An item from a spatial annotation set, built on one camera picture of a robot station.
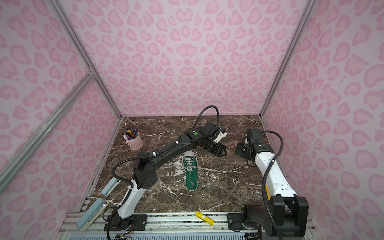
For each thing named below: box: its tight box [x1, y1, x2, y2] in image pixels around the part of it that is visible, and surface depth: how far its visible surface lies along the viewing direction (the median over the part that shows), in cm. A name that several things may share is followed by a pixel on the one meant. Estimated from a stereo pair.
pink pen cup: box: [123, 129, 144, 151], surface depth 97 cm
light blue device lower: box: [76, 198, 110, 232], surface depth 75 cm
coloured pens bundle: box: [122, 128, 138, 141], surface depth 96 cm
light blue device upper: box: [101, 176, 121, 196], surface depth 84 cm
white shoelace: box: [184, 157, 201, 172], surface depth 92 cm
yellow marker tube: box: [195, 210, 215, 226], surface depth 75 cm
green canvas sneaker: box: [182, 150, 199, 191], surface depth 88 cm
